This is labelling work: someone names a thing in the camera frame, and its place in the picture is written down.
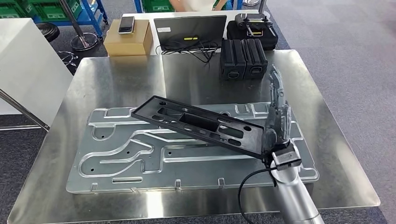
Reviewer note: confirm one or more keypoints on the brown cardboard box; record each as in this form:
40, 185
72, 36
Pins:
127, 43

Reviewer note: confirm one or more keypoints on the stamped silver metal plate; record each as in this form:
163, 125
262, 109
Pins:
154, 167

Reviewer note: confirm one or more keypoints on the stainless steel workbench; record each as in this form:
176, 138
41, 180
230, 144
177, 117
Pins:
123, 77

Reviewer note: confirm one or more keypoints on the green plastic crate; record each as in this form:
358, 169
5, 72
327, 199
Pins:
52, 10
15, 12
157, 5

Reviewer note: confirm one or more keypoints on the black smartphone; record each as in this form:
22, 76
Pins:
127, 24

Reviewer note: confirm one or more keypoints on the black plastic plate frame part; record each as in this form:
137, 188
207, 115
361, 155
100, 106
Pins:
253, 146

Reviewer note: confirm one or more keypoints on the chrome tube frame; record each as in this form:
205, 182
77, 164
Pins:
24, 109

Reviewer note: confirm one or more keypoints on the chrome stanchion post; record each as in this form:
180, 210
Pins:
83, 41

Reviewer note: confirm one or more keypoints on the black laptop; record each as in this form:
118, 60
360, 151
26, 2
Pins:
191, 28

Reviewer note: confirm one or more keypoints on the black carry case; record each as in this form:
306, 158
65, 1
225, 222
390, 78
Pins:
269, 40

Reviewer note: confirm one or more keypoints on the black remote controller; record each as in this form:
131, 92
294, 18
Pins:
252, 20

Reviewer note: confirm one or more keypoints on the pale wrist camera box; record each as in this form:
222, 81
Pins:
286, 159

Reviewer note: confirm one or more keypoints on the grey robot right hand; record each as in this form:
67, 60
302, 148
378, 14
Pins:
278, 123

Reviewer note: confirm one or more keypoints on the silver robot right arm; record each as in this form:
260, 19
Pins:
294, 198

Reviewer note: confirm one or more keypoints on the black round stool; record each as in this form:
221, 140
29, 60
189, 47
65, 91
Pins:
48, 31

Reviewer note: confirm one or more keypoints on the white cabinet block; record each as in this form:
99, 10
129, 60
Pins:
31, 77

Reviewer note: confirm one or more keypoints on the blue metal trolley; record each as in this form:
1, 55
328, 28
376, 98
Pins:
138, 6
92, 18

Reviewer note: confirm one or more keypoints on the person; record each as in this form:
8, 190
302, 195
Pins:
198, 4

